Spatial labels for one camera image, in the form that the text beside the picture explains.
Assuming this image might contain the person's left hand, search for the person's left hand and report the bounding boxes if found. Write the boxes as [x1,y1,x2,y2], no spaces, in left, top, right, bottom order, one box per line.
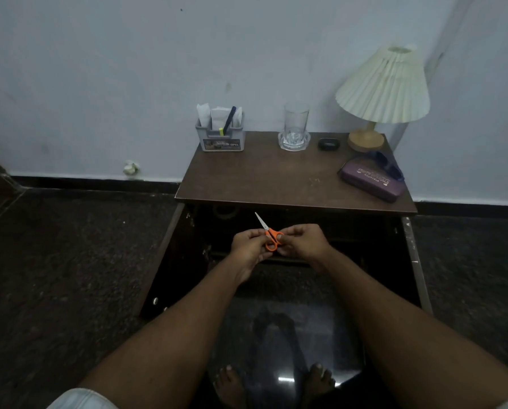
[230,228,272,284]

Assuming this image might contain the person's right hand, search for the person's right hand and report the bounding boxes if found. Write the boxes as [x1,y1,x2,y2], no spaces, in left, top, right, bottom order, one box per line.
[276,224,336,273]

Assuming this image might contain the orange handled scissors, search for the orange handled scissors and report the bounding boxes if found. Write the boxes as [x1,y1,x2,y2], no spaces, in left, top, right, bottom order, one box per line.
[254,212,283,252]

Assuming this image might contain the person's left forearm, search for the person's left forearm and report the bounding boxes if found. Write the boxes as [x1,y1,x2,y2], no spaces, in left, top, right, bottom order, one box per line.
[78,259,260,409]

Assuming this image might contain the person's right forearm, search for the person's right forearm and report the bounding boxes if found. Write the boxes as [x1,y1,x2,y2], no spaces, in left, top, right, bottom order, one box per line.
[316,250,508,409]

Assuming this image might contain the brown wooden bedside cabinet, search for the brown wooden bedside cabinet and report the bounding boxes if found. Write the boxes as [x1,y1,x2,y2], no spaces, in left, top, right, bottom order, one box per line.
[174,131,419,320]

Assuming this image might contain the clear glass coaster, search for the clear glass coaster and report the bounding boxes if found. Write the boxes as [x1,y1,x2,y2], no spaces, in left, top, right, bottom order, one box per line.
[278,130,312,152]

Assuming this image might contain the purple glasses case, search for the purple glasses case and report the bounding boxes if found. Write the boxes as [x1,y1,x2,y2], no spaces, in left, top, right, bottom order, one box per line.
[338,159,408,204]

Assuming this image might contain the grey plastic organiser box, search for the grey plastic organiser box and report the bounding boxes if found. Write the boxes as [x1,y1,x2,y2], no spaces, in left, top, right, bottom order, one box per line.
[195,111,245,153]

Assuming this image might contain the brown wooden cabinet door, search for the brown wooden cabinet door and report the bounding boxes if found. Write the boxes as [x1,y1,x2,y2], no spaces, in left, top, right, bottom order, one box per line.
[401,216,434,316]
[138,203,187,321]

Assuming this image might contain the clear drinking glass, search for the clear drinking glass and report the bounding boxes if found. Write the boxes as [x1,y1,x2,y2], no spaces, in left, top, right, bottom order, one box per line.
[284,101,310,143]

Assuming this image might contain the blue pen with yellow end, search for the blue pen with yellow end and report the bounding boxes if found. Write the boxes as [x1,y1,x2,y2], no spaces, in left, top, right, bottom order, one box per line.
[219,106,237,136]

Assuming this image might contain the blue sunglasses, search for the blue sunglasses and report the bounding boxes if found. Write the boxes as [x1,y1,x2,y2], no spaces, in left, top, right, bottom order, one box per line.
[366,150,406,183]

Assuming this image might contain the white paper sachet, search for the white paper sachet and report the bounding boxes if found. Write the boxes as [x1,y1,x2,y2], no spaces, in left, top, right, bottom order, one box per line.
[211,107,232,131]
[196,103,212,129]

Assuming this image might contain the person's right foot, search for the person's right foot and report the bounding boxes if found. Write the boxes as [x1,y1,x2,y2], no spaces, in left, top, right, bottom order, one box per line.
[301,363,336,405]

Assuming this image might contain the person's foot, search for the person's foot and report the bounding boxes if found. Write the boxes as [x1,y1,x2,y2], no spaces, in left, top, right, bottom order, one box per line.
[301,363,336,405]
[213,365,248,409]

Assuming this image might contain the person's left foot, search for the person's left foot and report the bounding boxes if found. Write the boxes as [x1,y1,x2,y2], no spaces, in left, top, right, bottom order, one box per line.
[213,365,248,409]

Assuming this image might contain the cream pleated table lamp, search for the cream pleated table lamp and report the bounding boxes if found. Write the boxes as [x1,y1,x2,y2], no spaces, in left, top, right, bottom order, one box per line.
[335,44,431,154]

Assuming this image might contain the person's white left sleeve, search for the person's white left sleeve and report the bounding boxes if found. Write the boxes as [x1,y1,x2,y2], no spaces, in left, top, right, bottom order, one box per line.
[46,387,119,409]

